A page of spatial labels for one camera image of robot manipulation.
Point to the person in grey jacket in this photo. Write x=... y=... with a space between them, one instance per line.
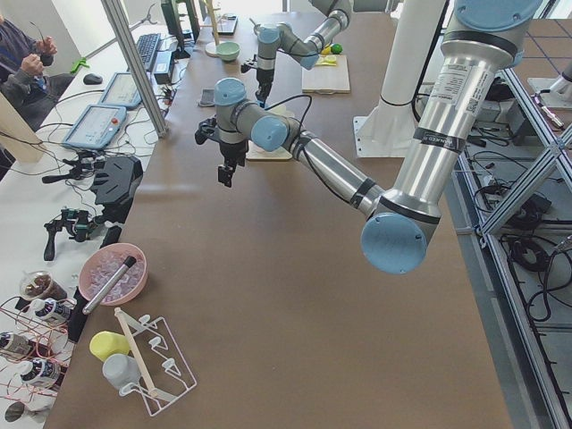
x=24 y=83

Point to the green lime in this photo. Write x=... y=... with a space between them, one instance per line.
x=336 y=49

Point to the grey cup on rack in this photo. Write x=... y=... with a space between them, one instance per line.
x=120 y=370

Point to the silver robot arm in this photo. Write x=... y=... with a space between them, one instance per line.
x=444 y=58
x=240 y=120

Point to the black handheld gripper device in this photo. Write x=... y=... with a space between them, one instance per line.
x=78 y=223
x=86 y=163

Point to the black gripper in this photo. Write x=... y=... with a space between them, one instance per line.
x=231 y=152
x=264 y=79

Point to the yellow cup on rack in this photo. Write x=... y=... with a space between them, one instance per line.
x=105 y=344

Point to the black keyboard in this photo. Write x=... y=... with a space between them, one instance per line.
x=147 y=46

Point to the green ceramic bowl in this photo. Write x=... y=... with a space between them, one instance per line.
x=228 y=51

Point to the blue teach pendant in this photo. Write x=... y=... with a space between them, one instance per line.
x=96 y=127
x=122 y=91

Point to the black monitor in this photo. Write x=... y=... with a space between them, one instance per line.
x=172 y=20

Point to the black plastic stand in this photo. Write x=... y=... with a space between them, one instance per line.
x=114 y=186

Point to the black computer mouse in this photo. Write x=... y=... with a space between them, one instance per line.
x=92 y=79

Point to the grey cloth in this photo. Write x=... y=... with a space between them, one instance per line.
x=207 y=98

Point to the wooden mug tree stand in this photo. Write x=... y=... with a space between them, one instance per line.
x=211 y=46

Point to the aluminium frame post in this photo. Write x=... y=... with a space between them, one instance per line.
x=119 y=23

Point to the metal muddler stick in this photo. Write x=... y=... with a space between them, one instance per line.
x=127 y=264

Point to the wooden cutting board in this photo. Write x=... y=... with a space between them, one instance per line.
x=327 y=79

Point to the small labelled bottle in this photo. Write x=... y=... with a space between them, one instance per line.
x=14 y=345
x=40 y=373
x=51 y=311

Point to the white wire cup rack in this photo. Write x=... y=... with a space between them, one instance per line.
x=166 y=376

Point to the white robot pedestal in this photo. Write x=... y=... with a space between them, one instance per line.
x=388 y=130

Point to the iced coffee cup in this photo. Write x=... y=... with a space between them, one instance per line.
x=41 y=285

